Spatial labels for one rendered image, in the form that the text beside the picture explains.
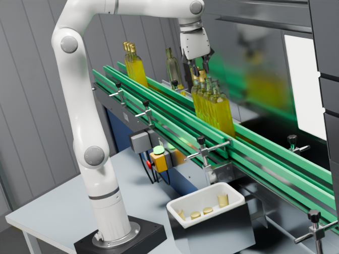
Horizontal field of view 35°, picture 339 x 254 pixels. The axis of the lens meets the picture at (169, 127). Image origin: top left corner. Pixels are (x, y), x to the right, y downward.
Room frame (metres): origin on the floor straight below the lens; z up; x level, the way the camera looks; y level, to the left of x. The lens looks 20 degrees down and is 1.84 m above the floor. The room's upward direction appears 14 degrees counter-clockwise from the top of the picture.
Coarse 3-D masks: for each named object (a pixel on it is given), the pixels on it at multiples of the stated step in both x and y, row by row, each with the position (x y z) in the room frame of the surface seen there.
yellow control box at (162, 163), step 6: (150, 156) 2.07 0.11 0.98; (156, 156) 2.03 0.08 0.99; (162, 156) 2.03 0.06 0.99; (168, 156) 2.03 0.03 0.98; (156, 162) 2.02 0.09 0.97; (162, 162) 2.03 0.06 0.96; (168, 162) 2.03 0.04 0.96; (156, 168) 2.03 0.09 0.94; (162, 168) 2.02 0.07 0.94; (168, 168) 2.03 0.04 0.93
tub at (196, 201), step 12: (204, 192) 1.61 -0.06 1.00; (216, 192) 1.62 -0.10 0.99; (228, 192) 1.58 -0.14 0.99; (168, 204) 1.57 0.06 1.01; (180, 204) 1.58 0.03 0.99; (192, 204) 1.59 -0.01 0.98; (204, 204) 1.60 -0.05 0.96; (216, 204) 1.61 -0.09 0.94; (240, 204) 1.47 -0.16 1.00; (204, 216) 1.43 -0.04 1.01
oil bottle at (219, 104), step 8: (216, 96) 1.81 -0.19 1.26; (224, 96) 1.81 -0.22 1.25; (216, 104) 1.80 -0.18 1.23; (224, 104) 1.81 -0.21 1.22; (216, 112) 1.80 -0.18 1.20; (224, 112) 1.80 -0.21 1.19; (216, 120) 1.81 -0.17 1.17; (224, 120) 1.80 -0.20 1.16; (232, 120) 1.81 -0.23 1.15; (216, 128) 1.83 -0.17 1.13; (224, 128) 1.80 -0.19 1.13; (232, 128) 1.81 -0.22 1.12; (232, 136) 1.81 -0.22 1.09
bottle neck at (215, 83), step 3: (213, 81) 1.82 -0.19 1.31; (216, 81) 1.82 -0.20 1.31; (213, 84) 1.82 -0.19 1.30; (216, 84) 1.82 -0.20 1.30; (213, 87) 1.82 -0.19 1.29; (216, 87) 1.82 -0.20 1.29; (219, 87) 1.82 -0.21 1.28; (213, 90) 1.82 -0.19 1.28; (216, 90) 1.82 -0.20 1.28; (219, 90) 1.82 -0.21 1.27; (213, 93) 1.83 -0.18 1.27; (216, 93) 1.82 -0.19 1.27
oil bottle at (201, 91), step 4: (200, 88) 1.95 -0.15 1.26; (204, 88) 1.93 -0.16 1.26; (200, 92) 1.92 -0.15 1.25; (200, 96) 1.92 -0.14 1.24; (200, 100) 1.93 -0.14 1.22; (200, 104) 1.94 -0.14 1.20; (200, 108) 1.95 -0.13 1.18; (204, 108) 1.91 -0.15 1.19; (204, 112) 1.92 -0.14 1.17; (204, 116) 1.93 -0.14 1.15; (204, 120) 1.94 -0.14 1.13
